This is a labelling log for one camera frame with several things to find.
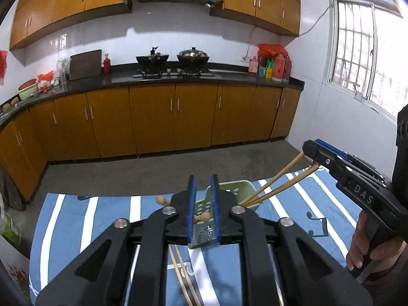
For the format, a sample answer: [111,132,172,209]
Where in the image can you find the black wok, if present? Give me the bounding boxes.
[136,46,170,72]

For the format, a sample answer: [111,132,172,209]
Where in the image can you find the yellow green seasoning box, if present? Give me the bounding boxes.
[259,59,274,79]

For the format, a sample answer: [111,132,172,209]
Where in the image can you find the clear glass jars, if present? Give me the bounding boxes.
[56,57,71,84]

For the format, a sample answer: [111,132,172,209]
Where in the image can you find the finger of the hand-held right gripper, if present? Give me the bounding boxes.
[302,139,350,183]
[314,138,387,186]

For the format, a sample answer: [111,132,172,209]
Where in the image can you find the dark wooden cutting board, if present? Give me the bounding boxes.
[69,49,103,81]

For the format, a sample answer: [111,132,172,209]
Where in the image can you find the blue white striped tablecloth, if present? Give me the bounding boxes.
[29,169,364,306]

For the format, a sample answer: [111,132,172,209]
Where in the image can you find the wooden upper cabinet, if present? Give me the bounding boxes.
[9,0,133,50]
[209,0,301,36]

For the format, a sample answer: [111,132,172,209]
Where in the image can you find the green basin with red lid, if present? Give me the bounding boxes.
[17,79,39,100]

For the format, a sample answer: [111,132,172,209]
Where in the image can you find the black gas stove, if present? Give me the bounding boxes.
[132,67,215,80]

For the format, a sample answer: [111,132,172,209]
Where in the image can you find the wooden lower cabinets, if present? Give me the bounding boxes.
[0,84,302,203]

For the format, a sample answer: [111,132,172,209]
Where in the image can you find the lidded wok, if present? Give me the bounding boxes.
[177,47,210,71]

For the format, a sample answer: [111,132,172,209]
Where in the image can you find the orange plastic bag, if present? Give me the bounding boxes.
[37,71,55,91]

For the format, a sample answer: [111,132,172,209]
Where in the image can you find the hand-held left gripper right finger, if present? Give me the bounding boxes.
[209,174,374,306]

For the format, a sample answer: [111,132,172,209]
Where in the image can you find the black kitchen countertop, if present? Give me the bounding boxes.
[0,62,305,131]

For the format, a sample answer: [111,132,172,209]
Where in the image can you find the green perforated utensil holder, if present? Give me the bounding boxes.
[189,180,260,250]

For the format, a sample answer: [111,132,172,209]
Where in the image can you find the person's right hand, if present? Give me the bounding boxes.
[346,212,408,272]

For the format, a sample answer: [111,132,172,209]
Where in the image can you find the crumpled red plastic bag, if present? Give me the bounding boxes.
[257,44,287,58]

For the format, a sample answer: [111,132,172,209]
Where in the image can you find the barred window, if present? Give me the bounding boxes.
[328,0,408,109]

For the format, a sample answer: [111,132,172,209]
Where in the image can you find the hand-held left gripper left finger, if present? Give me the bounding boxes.
[35,175,196,306]

